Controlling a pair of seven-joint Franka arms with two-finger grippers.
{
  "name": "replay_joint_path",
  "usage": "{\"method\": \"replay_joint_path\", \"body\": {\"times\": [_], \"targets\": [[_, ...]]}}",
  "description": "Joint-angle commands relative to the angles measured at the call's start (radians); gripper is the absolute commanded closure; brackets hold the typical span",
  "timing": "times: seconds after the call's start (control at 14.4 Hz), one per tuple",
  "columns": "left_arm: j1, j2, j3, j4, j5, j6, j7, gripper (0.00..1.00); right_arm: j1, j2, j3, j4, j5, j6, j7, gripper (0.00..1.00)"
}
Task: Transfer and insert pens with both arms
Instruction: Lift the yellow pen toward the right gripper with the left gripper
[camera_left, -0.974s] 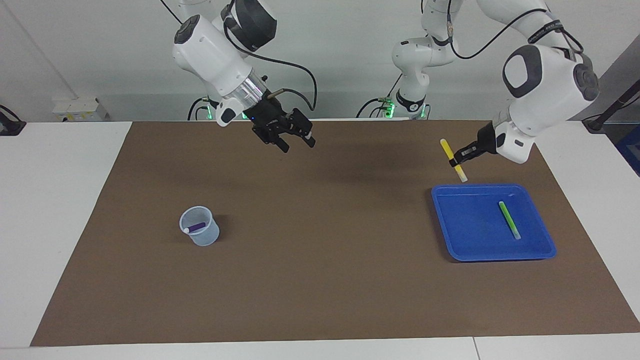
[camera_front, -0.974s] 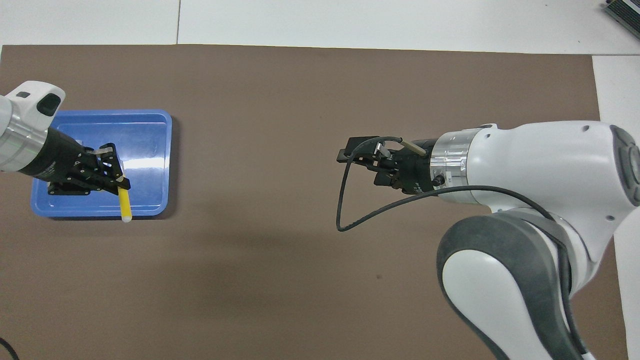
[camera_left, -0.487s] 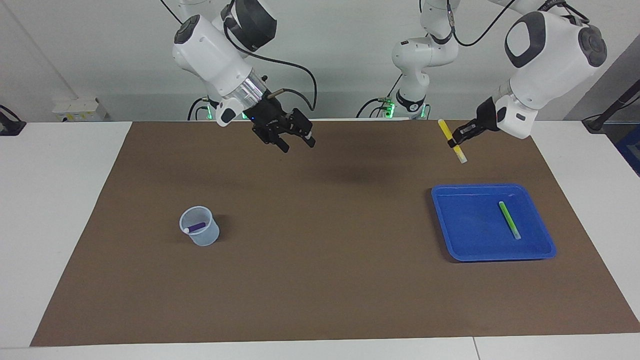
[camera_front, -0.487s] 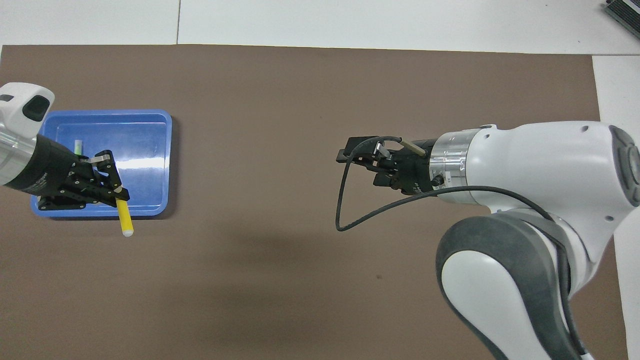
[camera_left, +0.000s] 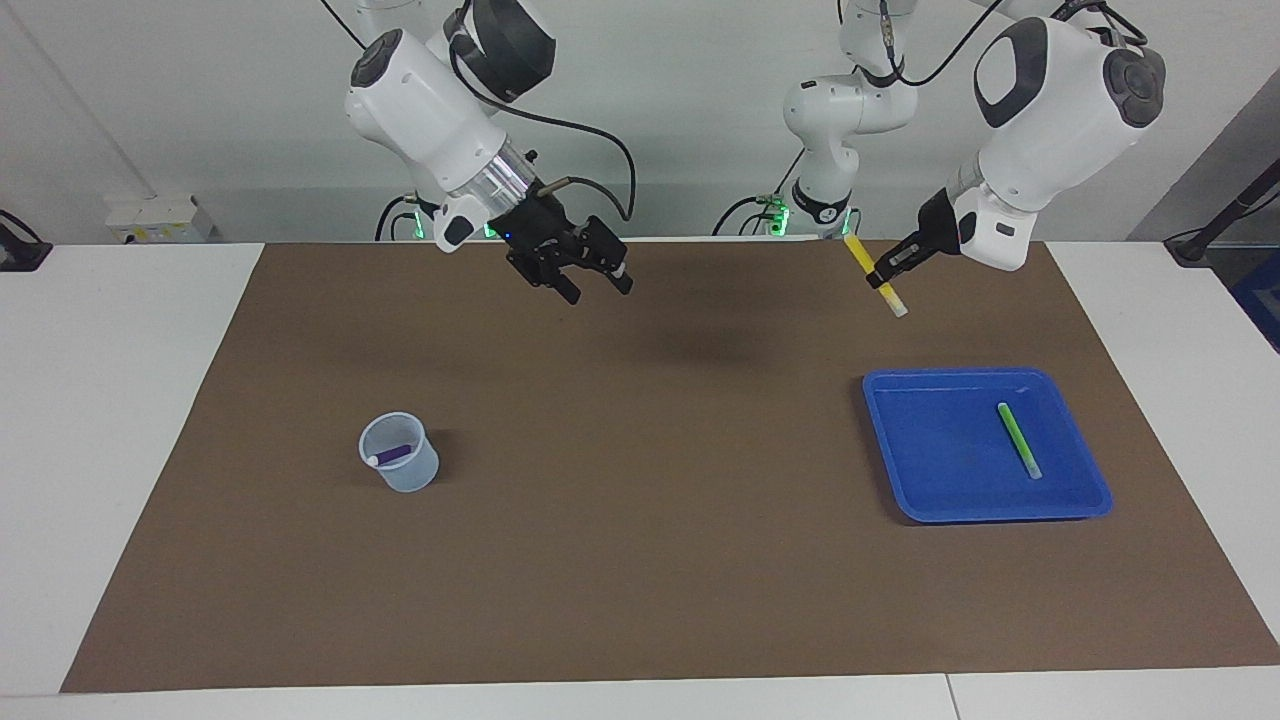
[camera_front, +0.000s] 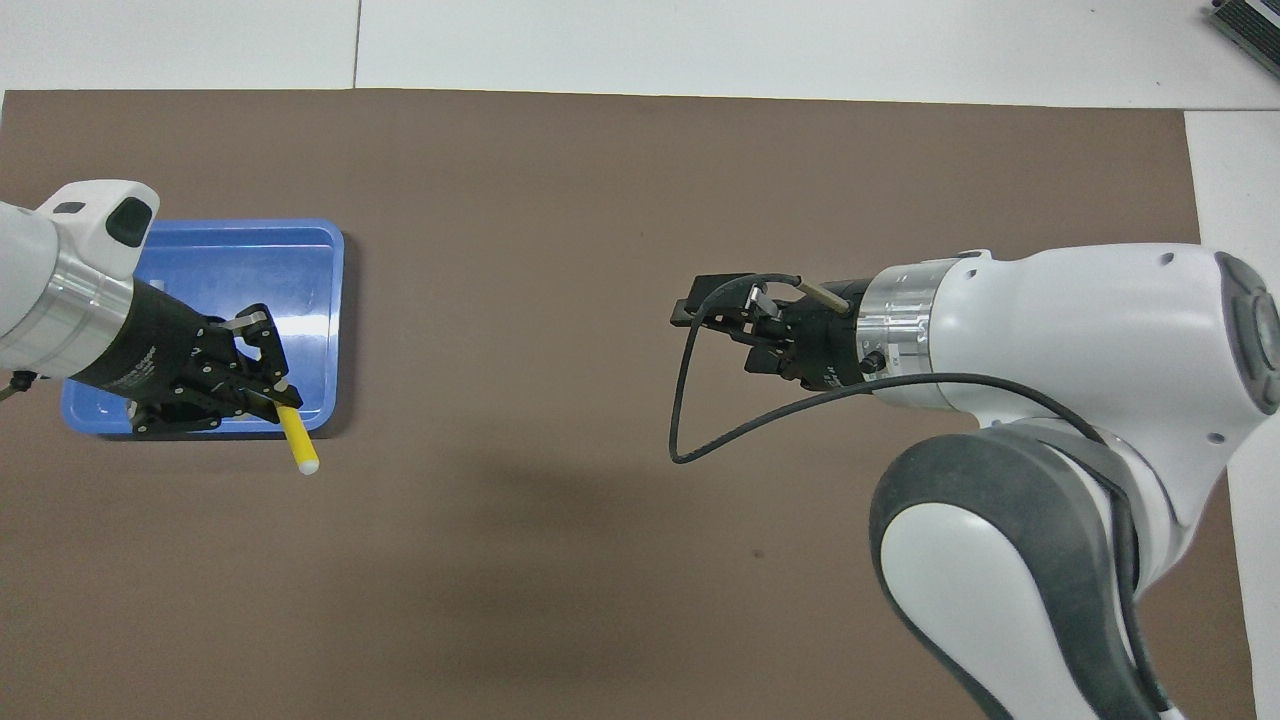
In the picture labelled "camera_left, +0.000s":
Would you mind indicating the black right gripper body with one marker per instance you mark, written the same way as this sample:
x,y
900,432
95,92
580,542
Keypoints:
x,y
535,230

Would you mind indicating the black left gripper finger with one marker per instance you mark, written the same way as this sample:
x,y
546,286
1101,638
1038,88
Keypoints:
x,y
900,260

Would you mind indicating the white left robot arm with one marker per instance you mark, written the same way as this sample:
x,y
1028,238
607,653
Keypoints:
x,y
1050,120

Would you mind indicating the yellow pen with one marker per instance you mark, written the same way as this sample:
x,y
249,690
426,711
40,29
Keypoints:
x,y
858,252

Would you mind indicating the black clamp mount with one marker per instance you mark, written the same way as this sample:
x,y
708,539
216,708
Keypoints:
x,y
20,255

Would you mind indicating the green pen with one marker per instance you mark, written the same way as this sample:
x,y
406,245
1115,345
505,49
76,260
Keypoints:
x,y
1018,440

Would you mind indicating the translucent plastic cup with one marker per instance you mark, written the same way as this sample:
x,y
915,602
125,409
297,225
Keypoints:
x,y
410,478

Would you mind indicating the purple pen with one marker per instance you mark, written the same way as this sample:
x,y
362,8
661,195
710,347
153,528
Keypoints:
x,y
395,454

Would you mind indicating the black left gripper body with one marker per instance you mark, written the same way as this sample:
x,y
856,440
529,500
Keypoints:
x,y
940,225

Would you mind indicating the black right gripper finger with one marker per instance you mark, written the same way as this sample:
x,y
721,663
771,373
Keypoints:
x,y
550,275
600,250

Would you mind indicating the brown table mat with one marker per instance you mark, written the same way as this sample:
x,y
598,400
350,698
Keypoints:
x,y
640,560

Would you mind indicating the blue plastic tray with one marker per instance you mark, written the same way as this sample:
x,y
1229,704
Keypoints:
x,y
940,460

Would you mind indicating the blue crate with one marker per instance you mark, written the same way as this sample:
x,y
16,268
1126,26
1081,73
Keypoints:
x,y
1262,300

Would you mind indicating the black stand pole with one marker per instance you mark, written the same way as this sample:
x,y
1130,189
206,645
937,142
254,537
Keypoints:
x,y
1225,215

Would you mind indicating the white power box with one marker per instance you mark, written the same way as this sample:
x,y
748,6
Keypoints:
x,y
160,220

